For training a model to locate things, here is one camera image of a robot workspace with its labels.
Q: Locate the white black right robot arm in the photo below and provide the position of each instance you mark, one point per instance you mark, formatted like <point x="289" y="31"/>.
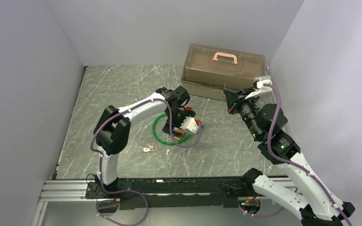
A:
<point x="313" y="203"/>

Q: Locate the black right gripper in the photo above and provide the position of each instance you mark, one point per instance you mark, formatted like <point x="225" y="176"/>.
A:
<point x="235" y="99"/>

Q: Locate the beige plastic toolbox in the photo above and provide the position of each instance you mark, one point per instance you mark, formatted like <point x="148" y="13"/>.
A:
<point x="207" y="70"/>

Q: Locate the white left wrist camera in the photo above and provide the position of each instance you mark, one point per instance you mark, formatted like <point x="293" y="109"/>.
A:
<point x="190" y="125"/>

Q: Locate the silver key bunch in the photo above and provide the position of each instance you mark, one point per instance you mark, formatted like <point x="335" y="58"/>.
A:
<point x="147" y="148"/>

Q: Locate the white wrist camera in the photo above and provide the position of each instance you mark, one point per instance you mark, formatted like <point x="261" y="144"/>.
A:
<point x="260" y="86"/>
<point x="190" y="125"/>

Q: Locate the brass padlock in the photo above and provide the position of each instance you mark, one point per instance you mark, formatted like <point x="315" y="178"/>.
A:
<point x="179" y="134"/>

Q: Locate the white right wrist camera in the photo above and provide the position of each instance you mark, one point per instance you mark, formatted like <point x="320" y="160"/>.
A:
<point x="260" y="86"/>

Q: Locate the red cable lock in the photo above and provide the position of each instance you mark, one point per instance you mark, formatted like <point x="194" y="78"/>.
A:
<point x="187" y="112"/>

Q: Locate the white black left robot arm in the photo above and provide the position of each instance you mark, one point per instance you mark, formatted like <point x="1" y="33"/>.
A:
<point x="111" y="133"/>

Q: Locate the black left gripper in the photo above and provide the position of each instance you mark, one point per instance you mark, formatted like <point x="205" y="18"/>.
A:
<point x="186" y="113"/>

